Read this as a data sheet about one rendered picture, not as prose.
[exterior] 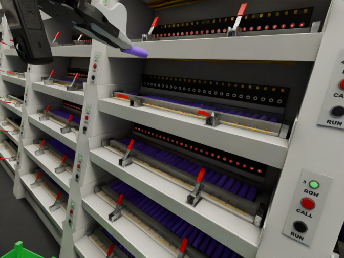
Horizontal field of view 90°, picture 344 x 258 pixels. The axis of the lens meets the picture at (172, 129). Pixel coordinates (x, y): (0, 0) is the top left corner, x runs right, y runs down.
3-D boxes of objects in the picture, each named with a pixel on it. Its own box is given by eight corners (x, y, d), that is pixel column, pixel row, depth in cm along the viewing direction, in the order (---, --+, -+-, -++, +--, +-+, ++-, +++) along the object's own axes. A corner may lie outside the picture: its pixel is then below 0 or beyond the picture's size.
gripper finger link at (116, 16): (148, 21, 32) (103, -19, 25) (139, 52, 32) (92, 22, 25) (137, 23, 34) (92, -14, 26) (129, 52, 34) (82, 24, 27)
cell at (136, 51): (146, 48, 38) (123, 39, 33) (149, 56, 38) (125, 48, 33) (141, 52, 39) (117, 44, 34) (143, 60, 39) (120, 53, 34)
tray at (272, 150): (282, 169, 32) (297, 121, 29) (98, 110, 65) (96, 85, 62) (289, 140, 48) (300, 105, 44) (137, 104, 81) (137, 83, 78)
